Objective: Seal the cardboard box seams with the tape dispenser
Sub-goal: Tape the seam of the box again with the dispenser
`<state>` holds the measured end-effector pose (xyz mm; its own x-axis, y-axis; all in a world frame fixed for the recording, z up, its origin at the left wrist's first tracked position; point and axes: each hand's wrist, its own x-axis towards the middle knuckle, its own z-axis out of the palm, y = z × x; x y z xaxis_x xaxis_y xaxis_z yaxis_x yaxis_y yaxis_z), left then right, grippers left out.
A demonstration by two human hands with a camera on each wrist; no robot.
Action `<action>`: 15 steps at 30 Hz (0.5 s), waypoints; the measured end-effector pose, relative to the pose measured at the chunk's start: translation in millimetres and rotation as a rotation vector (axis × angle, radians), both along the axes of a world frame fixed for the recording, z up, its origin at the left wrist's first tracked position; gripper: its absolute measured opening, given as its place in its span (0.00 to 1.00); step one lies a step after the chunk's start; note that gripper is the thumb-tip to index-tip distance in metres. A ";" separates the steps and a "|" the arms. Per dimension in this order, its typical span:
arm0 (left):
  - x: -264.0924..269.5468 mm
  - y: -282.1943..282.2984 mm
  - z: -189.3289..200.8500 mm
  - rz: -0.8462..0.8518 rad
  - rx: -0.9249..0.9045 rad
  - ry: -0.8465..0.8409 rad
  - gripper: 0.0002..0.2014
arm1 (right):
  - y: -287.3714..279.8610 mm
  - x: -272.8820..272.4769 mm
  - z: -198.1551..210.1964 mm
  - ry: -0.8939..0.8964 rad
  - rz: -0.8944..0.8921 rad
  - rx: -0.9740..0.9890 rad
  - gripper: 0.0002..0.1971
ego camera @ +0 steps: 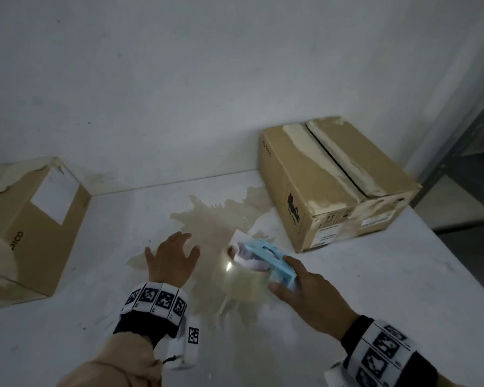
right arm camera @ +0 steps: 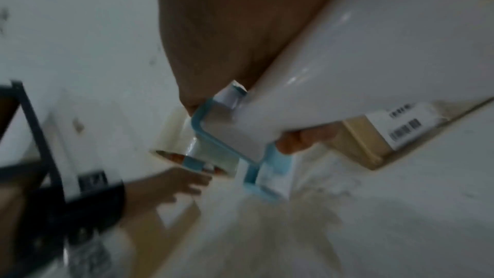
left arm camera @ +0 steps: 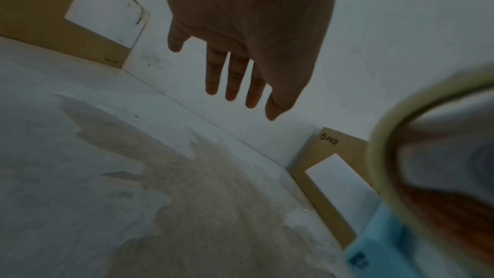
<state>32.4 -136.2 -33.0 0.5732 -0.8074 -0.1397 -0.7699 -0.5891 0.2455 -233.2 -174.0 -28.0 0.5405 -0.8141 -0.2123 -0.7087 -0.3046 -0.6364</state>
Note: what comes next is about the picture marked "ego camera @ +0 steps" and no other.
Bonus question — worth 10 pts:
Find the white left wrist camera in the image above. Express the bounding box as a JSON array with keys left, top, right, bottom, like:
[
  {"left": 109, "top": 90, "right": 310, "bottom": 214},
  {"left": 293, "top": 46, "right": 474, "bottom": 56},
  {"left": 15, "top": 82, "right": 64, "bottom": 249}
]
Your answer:
[{"left": 164, "top": 315, "right": 201, "bottom": 370}]

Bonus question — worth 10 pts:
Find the clear packing tape roll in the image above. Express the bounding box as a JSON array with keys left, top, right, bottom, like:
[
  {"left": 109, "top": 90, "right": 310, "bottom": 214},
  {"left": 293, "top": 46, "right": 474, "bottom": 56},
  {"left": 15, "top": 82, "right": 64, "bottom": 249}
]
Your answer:
[{"left": 211, "top": 246, "right": 276, "bottom": 307}]

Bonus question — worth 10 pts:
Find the grey metal shelf rack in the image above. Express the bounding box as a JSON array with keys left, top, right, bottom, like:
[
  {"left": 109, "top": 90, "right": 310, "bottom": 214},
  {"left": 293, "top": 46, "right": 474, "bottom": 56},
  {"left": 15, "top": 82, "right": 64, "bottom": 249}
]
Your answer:
[{"left": 409, "top": 88, "right": 484, "bottom": 234}]

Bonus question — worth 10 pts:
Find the right marker wristband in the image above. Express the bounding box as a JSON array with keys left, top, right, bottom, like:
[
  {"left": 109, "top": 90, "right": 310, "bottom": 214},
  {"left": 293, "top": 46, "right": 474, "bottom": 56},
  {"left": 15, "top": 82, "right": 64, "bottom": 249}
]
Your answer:
[{"left": 340, "top": 315, "right": 422, "bottom": 387}]

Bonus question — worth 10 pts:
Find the blue tape dispenser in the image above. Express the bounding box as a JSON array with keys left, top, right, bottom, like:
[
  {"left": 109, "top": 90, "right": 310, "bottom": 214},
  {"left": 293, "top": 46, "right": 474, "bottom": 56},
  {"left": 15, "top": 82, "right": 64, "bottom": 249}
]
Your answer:
[{"left": 230, "top": 230, "right": 298, "bottom": 291}]

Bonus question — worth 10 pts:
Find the marker wristband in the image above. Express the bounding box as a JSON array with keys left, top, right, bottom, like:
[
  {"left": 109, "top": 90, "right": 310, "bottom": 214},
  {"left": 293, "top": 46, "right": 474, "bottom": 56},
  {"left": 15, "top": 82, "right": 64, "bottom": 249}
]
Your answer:
[
  {"left": 340, "top": 315, "right": 422, "bottom": 387},
  {"left": 119, "top": 281, "right": 188, "bottom": 320}
]

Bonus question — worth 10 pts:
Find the cardboard box with white label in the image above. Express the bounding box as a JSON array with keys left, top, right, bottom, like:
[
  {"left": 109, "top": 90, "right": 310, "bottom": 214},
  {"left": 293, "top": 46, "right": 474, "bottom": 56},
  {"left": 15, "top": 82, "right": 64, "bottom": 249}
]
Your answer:
[{"left": 0, "top": 156, "right": 93, "bottom": 309}]

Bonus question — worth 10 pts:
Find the person's left forearm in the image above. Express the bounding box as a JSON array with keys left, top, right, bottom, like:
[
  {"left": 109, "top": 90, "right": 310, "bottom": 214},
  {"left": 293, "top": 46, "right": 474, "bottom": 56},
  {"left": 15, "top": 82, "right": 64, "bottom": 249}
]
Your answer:
[{"left": 60, "top": 312, "right": 182, "bottom": 387}]

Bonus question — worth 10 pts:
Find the left marker wristband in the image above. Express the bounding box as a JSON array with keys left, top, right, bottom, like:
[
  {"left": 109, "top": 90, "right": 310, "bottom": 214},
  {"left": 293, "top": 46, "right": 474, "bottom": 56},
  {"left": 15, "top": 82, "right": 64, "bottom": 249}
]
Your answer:
[{"left": 119, "top": 281, "right": 188, "bottom": 320}]

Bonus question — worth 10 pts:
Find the person's right hand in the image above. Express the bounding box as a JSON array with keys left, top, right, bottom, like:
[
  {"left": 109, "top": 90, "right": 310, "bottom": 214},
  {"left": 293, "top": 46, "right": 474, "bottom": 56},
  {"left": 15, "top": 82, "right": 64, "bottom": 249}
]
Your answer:
[{"left": 268, "top": 256, "right": 360, "bottom": 343}]

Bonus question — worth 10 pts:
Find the person's left hand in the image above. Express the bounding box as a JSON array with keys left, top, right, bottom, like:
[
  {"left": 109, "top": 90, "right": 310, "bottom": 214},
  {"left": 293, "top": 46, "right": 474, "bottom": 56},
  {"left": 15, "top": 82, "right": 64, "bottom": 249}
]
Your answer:
[{"left": 144, "top": 231, "right": 201, "bottom": 295}]

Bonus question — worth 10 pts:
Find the cardboard box with torn tape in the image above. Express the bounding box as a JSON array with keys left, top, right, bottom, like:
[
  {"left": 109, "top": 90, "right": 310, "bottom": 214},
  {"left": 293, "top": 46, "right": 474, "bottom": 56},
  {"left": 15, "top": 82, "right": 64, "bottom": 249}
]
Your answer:
[{"left": 259, "top": 116, "right": 422, "bottom": 254}]

